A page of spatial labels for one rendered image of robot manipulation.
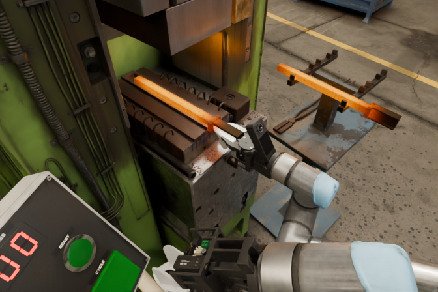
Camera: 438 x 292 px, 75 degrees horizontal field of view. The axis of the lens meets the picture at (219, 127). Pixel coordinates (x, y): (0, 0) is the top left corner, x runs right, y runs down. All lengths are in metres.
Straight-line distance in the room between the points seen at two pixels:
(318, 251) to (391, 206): 1.79
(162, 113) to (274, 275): 0.66
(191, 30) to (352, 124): 0.94
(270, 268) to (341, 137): 0.99
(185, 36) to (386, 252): 0.51
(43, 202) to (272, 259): 0.36
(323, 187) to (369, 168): 1.57
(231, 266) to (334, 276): 0.13
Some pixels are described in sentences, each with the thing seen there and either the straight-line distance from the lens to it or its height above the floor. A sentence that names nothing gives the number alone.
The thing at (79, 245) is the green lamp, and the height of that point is 1.10.
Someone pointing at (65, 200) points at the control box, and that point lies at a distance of 0.55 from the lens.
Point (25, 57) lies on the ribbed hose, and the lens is 0.61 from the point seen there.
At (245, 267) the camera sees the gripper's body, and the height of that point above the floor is 1.22.
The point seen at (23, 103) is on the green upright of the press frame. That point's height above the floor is 1.23.
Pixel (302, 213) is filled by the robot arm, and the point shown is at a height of 0.92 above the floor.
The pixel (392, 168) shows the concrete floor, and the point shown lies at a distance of 2.35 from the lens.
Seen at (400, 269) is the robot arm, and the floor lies 1.29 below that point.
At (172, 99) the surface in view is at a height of 1.01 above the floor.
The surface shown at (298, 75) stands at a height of 0.99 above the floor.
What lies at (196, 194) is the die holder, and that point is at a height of 0.85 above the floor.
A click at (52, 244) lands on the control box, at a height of 1.13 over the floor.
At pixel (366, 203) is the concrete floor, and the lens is 2.08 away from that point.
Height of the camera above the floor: 1.57
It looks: 43 degrees down
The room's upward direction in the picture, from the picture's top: straight up
